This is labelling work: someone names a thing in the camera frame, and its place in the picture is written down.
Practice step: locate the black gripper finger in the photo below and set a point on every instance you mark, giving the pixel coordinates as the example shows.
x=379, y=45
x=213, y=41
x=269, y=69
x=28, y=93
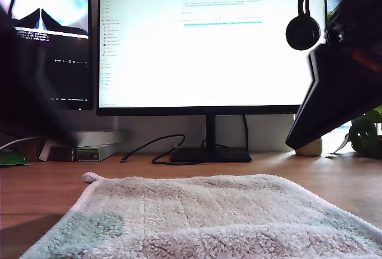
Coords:
x=337, y=98

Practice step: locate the white fluffy tea towel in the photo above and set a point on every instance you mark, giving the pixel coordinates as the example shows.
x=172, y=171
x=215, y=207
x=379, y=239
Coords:
x=194, y=220

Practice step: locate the green leafy potted plant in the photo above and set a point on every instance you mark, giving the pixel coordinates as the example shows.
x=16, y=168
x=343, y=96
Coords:
x=365, y=136

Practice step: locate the amber bottle pale green base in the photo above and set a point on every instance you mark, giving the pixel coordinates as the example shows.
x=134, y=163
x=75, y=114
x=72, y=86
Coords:
x=310, y=149

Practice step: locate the black headphones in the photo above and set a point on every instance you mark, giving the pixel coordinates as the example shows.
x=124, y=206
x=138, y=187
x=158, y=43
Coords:
x=303, y=33

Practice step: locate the black Huawei computer monitor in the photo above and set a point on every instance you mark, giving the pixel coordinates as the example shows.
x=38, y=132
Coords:
x=209, y=62

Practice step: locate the green and white box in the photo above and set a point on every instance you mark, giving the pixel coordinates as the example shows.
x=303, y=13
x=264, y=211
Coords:
x=98, y=154

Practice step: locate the black monitor with dark screen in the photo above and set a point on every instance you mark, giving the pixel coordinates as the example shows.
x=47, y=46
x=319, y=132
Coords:
x=68, y=77

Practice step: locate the dark small box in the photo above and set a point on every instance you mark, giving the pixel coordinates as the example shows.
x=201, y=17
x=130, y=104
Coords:
x=61, y=154

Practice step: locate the small white box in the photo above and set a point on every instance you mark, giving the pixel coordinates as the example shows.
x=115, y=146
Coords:
x=44, y=153

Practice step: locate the brown wooden block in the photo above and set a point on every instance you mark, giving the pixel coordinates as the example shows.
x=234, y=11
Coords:
x=31, y=151

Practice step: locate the green plastic packet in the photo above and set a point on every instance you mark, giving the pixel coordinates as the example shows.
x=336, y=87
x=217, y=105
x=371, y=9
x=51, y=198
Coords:
x=12, y=158

